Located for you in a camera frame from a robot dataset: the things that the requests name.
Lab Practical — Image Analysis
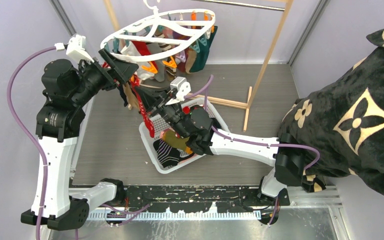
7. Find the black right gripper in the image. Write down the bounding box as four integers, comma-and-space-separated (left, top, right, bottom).
134, 85, 190, 140

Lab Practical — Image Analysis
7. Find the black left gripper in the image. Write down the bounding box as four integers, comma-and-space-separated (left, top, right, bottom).
70, 49, 138, 107

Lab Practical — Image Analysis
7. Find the red snowflake sock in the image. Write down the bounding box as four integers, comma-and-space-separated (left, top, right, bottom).
129, 74, 155, 138

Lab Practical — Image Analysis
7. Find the brown sock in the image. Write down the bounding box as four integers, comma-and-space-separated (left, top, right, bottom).
122, 83, 140, 111

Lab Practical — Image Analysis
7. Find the orange clip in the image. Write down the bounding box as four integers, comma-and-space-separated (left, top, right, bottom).
190, 11, 197, 21
162, 55, 177, 69
141, 61, 158, 74

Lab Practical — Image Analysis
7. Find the white oval clip hanger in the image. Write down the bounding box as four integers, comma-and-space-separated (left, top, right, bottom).
100, 0, 216, 62

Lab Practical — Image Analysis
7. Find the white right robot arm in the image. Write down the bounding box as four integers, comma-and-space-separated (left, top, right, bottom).
133, 86, 306, 206

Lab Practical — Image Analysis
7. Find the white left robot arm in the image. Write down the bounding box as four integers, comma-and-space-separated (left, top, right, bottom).
20, 49, 138, 231

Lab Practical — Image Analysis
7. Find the white plastic basket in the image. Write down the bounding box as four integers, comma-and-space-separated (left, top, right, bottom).
139, 97, 230, 174

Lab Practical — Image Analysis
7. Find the red white sock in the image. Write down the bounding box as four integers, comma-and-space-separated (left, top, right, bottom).
121, 41, 165, 82

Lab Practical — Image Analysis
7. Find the olive green sock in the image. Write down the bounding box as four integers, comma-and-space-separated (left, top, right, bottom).
160, 128, 194, 154

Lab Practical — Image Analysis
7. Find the black white striped sock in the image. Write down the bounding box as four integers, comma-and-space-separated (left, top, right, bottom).
153, 139, 193, 168

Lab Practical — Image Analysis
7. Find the dark green sock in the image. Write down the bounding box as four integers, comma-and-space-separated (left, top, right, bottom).
189, 26, 218, 73

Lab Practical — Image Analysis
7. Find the metal rack rod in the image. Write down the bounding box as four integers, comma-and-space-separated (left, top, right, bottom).
194, 0, 286, 12

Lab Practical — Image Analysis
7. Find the black floral plush blanket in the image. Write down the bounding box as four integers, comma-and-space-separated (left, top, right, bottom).
278, 28, 384, 196

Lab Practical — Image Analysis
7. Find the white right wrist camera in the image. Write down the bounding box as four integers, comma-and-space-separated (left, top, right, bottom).
166, 76, 191, 106

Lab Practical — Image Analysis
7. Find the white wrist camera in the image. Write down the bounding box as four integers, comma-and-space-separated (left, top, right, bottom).
54, 33, 95, 63
166, 76, 191, 106

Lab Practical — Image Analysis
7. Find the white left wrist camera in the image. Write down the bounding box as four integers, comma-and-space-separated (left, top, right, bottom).
54, 33, 95, 63

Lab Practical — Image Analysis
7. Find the wooden drying rack frame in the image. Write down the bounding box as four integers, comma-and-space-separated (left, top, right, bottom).
103, 0, 293, 130

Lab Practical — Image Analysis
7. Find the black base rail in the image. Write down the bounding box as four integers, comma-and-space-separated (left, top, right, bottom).
103, 185, 291, 224

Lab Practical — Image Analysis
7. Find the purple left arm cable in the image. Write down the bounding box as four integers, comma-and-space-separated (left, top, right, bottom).
7, 43, 80, 240

